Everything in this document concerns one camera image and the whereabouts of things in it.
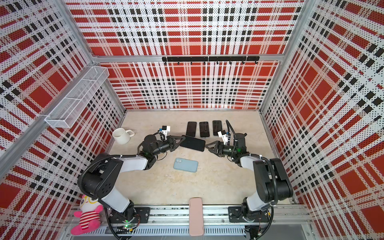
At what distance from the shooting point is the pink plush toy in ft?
2.20

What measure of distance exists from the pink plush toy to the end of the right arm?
2.04 ft

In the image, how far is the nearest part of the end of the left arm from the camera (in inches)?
29.3
